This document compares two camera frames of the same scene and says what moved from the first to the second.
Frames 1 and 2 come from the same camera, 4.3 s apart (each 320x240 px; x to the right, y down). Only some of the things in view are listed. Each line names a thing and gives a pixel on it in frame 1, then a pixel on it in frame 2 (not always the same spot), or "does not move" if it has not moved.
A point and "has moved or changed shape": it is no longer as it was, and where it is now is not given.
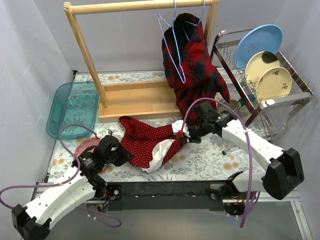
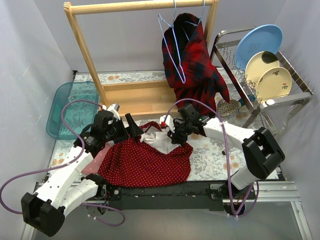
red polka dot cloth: (150, 148) has moved or changed shape
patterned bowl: (233, 105) does not move
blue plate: (266, 38) does not move
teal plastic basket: (72, 103) does not move
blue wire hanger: (184, 80) does not move
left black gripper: (124, 155) -> (125, 128)
